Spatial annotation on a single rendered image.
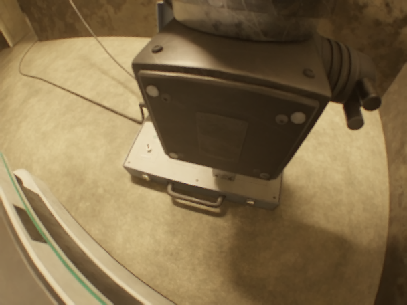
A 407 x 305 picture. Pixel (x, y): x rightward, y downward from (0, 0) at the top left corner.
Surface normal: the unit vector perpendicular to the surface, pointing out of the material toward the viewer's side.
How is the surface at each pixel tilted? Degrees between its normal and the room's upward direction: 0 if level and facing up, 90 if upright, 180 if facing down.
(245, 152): 90
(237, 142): 90
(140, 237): 0
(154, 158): 0
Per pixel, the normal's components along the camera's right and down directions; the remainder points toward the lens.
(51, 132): -0.04, -0.50
